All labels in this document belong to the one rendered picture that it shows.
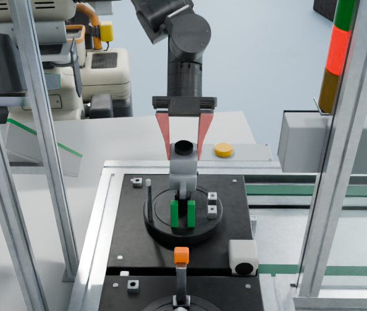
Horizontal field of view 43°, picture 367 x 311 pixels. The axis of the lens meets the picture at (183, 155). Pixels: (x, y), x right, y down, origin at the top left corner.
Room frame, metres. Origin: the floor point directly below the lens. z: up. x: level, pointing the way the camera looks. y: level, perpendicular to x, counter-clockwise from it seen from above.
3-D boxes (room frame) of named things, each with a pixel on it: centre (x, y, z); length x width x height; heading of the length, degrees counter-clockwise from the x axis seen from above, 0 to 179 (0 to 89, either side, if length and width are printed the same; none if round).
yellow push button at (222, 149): (0.83, -0.09, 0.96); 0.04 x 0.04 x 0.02
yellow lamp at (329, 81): (0.49, -0.19, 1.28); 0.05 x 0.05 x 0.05
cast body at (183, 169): (0.60, 0.00, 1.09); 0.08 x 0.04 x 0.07; 0
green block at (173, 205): (0.57, 0.02, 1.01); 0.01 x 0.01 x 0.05; 89
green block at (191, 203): (0.57, -0.01, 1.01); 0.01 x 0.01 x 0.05; 89
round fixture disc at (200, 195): (0.61, 0.00, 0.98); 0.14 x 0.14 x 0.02
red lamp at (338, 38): (0.49, -0.19, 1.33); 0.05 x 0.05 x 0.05
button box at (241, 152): (0.83, -0.09, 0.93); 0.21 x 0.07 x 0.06; 89
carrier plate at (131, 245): (0.61, 0.00, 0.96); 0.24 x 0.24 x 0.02; 89
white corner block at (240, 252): (0.51, -0.10, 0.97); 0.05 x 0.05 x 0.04; 89
